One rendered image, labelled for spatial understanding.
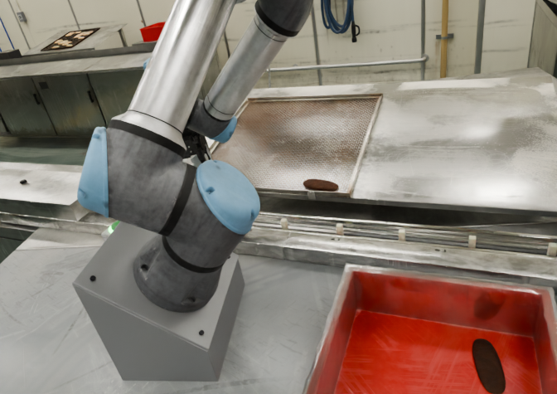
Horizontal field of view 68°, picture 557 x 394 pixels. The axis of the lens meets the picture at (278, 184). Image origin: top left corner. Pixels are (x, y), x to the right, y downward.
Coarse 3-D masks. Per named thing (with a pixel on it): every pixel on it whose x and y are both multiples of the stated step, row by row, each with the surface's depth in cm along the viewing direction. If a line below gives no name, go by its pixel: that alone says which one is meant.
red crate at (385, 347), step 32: (384, 320) 76; (416, 320) 75; (352, 352) 71; (384, 352) 70; (416, 352) 69; (448, 352) 68; (512, 352) 66; (352, 384) 66; (384, 384) 65; (416, 384) 64; (448, 384) 64; (480, 384) 63; (512, 384) 62
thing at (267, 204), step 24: (504, 72) 185; (528, 72) 180; (336, 216) 108; (360, 216) 106; (384, 216) 105; (408, 216) 103; (432, 216) 102; (456, 216) 100; (480, 216) 98; (504, 216) 97; (528, 216) 96; (48, 240) 121; (72, 240) 119; (96, 240) 117
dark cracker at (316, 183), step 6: (306, 180) 110; (312, 180) 109; (318, 180) 109; (324, 180) 108; (306, 186) 109; (312, 186) 108; (318, 186) 107; (324, 186) 106; (330, 186) 106; (336, 186) 106
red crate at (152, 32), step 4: (156, 24) 452; (160, 24) 454; (164, 24) 453; (144, 28) 424; (148, 28) 423; (152, 28) 422; (156, 28) 420; (160, 28) 419; (144, 32) 427; (148, 32) 425; (152, 32) 424; (156, 32) 423; (160, 32) 421; (144, 36) 429; (148, 36) 428; (152, 36) 427; (156, 36) 425; (144, 40) 431; (148, 40) 430; (152, 40) 428; (156, 40) 427
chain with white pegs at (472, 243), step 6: (282, 222) 102; (288, 228) 103; (342, 228) 97; (342, 234) 97; (348, 234) 97; (402, 234) 90; (402, 240) 91; (474, 240) 85; (468, 246) 86; (474, 246) 85; (552, 246) 79; (522, 252) 83; (528, 252) 83; (552, 252) 80
